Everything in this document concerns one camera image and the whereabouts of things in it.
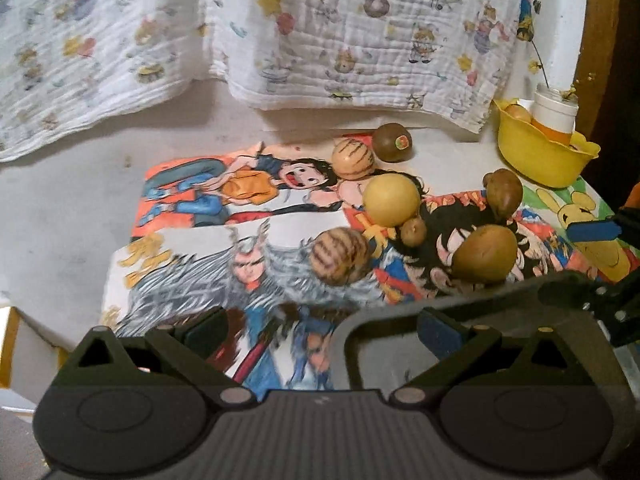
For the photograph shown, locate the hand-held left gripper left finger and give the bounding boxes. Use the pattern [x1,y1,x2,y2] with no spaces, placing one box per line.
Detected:
[59,305,255,406]

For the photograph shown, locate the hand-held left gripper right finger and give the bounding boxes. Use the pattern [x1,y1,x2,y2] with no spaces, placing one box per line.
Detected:
[390,307,623,406]

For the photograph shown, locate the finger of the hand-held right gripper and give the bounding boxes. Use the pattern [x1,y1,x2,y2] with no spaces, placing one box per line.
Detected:
[566,204,640,247]
[537,270,640,348]

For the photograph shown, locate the small striped pepino melon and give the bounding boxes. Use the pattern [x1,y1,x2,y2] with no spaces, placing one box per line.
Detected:
[331,137,376,181]

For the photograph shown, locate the round brown fruit with sticker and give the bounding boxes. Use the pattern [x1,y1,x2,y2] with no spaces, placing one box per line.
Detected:
[372,122,414,164]

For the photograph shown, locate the yellow bear poster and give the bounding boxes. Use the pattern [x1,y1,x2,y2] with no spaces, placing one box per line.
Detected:
[525,177,640,284]

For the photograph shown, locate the dark grey tray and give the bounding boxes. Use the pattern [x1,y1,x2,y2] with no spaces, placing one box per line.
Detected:
[332,270,640,392]

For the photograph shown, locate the olive green pear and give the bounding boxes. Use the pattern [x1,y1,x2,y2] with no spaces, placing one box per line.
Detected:
[451,224,519,282]

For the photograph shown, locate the yellow plastic bowl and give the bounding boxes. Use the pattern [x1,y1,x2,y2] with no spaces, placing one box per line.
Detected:
[492,98,601,189]

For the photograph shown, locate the cartoon character poster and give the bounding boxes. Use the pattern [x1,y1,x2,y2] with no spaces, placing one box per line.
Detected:
[101,141,601,392]

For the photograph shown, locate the brown pear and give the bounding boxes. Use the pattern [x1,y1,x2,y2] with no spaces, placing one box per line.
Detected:
[482,168,525,222]

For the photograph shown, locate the small brown kiwi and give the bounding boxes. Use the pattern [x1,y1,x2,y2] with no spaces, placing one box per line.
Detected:
[399,216,428,248]

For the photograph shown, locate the white and orange jar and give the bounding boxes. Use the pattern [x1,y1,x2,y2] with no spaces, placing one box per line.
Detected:
[530,84,580,144]

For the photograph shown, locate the large striped pepino melon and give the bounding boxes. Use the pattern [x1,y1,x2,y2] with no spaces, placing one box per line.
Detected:
[307,226,371,287]

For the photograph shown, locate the round yellow fruit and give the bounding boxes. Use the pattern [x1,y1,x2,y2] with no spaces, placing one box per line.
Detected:
[362,172,421,227]

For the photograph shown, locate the twig with yellow flowers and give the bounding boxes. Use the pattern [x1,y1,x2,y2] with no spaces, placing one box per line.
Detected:
[524,30,597,102]

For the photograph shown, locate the white printed blanket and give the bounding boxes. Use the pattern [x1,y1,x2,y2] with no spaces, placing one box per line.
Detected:
[0,0,527,162]

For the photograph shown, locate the brown wooden frame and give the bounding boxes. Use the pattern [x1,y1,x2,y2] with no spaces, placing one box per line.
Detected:
[579,0,623,138]

